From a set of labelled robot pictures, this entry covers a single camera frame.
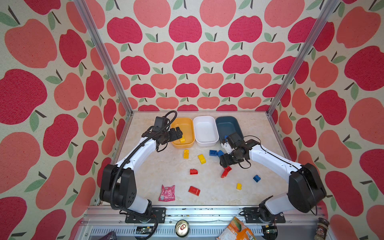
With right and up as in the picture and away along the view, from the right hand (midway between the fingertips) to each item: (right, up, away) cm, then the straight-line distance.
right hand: (229, 160), depth 87 cm
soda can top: (-26, -23, -25) cm, 43 cm away
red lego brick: (0, -5, +2) cm, 6 cm away
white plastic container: (-12, +17, +22) cm, 30 cm away
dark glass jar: (+38, -27, -19) cm, 50 cm away
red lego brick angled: (-3, -8, -1) cm, 8 cm away
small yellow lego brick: (+5, -14, -4) cm, 15 cm away
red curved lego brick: (-21, -7, +1) cm, 22 cm away
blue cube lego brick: (-4, +3, +8) cm, 10 cm away
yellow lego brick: (-29, +11, +15) cm, 34 cm away
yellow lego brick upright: (-26, +2, +11) cm, 28 cm away
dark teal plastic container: (+6, +21, +26) cm, 34 cm away
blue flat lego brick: (-8, +3, +9) cm, 13 cm away
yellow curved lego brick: (-16, -1, +7) cm, 17 cm away
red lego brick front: (-21, -15, -5) cm, 26 cm away
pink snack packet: (-35, -16, -7) cm, 40 cm away
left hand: (-30, +15, +1) cm, 33 cm away
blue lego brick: (+15, -9, -2) cm, 18 cm away
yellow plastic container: (-25, +20, +24) cm, 41 cm away
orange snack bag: (-1, -28, -18) cm, 34 cm away
